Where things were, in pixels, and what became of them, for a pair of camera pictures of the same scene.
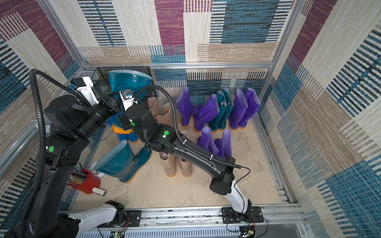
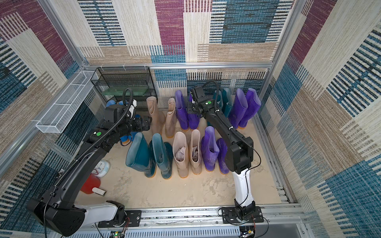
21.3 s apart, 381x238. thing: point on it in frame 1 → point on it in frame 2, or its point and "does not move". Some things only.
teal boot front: x=122 y=79 → x=163 y=153
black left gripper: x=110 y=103 → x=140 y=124
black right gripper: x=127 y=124 → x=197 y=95
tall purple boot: x=253 y=103 does not move
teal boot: x=120 y=162 → x=140 y=156
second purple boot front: x=224 y=145 does not move
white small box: x=99 y=191 does not move
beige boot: x=185 y=166 → x=196 y=156
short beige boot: x=169 y=161 → x=181 y=153
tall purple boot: x=238 y=108 does not move
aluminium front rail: x=279 y=221 does not move
